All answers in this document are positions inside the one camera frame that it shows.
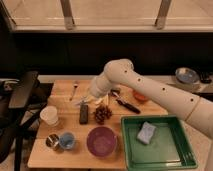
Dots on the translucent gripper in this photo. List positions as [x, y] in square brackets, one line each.
[87, 99]

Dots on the light blue towel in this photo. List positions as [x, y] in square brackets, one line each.
[77, 102]

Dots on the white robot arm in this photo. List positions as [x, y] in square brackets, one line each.
[193, 109]

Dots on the purple bowl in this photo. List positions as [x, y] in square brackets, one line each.
[101, 141]

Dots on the red bowl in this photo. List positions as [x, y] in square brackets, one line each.
[139, 96]

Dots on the silver bowl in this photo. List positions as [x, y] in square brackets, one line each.
[186, 75]

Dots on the black remote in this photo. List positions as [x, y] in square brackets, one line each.
[83, 118]

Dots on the bunch of grapes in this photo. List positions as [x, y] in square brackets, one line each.
[102, 113]

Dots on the silver fork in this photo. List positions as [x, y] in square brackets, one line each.
[75, 86]

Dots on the blue cup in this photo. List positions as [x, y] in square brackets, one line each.
[67, 141]

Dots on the metal can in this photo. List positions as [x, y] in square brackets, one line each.
[52, 141]

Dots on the black chair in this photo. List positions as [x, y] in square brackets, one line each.
[19, 109]

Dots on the blue sponge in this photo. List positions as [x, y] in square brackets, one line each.
[146, 133]

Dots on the green tray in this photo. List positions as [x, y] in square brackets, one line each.
[169, 148]

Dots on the black handled peeler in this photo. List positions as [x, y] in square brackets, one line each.
[121, 102]

